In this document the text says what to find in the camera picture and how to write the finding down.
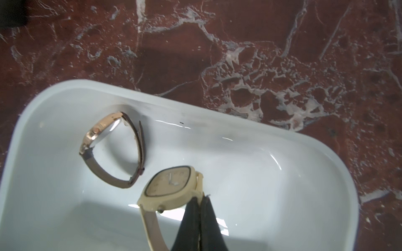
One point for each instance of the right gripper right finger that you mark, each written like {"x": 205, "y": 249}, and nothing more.
{"x": 211, "y": 238}

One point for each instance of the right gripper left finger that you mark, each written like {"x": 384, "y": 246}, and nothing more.
{"x": 188, "y": 235}

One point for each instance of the rose gold brown-strap watch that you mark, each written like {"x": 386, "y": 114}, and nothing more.
{"x": 97, "y": 133}

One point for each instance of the yellow and black toolbox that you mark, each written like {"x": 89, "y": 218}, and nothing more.
{"x": 13, "y": 13}

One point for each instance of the cream square-face watch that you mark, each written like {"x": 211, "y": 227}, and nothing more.
{"x": 168, "y": 189}

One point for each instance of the white plastic storage box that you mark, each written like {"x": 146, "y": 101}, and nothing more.
{"x": 271, "y": 189}

